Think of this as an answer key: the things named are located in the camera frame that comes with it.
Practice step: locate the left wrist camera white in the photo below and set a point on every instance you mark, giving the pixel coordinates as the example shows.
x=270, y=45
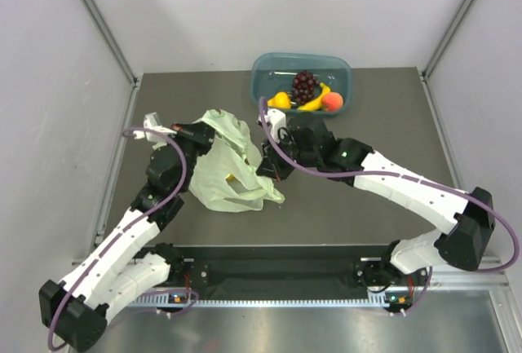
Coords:
x=152, y=121

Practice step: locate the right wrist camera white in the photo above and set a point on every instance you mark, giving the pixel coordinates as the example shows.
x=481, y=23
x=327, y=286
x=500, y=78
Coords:
x=275, y=120

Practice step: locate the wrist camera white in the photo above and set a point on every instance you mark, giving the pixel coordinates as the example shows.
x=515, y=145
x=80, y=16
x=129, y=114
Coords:
x=275, y=120
x=152, y=121

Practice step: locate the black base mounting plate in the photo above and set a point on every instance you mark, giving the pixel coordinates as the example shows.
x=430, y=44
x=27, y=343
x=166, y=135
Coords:
x=285, y=272

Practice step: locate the right aluminium frame post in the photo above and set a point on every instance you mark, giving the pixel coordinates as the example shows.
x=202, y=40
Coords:
x=451, y=31

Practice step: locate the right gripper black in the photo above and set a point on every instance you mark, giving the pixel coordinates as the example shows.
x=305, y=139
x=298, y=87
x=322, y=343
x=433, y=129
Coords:
x=272, y=165

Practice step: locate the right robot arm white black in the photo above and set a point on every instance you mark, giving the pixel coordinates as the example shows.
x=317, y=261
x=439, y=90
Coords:
x=462, y=220

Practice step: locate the light green plastic bag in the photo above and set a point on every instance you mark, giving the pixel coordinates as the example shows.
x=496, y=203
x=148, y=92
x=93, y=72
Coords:
x=232, y=152

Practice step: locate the aluminium rail profile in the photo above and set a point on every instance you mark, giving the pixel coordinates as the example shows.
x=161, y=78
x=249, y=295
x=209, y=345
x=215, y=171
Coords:
x=449, y=278

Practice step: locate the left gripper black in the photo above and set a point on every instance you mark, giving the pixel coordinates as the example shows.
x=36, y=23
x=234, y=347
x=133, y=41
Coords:
x=198, y=133

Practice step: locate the left aluminium frame post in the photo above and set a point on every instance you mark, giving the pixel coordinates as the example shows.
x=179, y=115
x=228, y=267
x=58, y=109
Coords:
x=109, y=40

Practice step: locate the orange peach fruit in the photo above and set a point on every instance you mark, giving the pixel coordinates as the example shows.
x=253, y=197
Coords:
x=332, y=102

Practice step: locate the yellow lemon fruit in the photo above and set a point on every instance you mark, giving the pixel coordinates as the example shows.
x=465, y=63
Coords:
x=281, y=100

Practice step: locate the dark red grape bunch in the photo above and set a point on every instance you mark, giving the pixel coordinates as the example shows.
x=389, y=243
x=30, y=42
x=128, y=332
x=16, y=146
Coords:
x=304, y=87

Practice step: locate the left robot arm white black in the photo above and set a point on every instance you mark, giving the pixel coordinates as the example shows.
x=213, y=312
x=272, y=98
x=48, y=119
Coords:
x=79, y=308

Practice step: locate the teal plastic container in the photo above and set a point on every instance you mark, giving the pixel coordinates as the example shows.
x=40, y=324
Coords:
x=290, y=81

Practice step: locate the yellow banana fruit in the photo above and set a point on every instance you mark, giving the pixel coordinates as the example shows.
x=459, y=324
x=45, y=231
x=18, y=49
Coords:
x=316, y=103

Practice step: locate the aluminium frame post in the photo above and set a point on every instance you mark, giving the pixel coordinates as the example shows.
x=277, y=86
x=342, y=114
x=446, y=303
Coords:
x=451, y=31
x=109, y=40

